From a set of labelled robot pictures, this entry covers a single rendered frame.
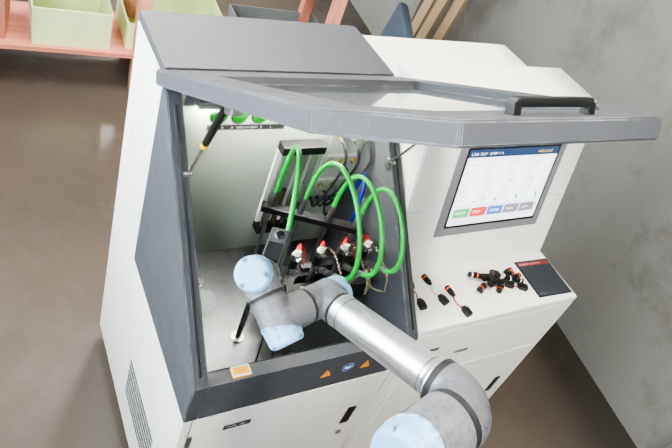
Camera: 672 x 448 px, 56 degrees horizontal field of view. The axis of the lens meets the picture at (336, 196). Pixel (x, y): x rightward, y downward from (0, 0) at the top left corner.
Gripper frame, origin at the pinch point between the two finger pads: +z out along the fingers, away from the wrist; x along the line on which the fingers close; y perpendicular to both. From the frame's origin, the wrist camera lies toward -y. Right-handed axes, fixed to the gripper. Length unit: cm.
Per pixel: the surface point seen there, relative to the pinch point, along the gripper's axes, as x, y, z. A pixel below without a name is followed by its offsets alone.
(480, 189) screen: 52, -37, 43
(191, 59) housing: -32, -48, -6
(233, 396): -7.0, 34.5, 12.6
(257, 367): -2.0, 25.9, 11.1
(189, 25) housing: -39, -61, 5
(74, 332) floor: -94, 40, 104
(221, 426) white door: -10, 45, 24
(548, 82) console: 69, -78, 47
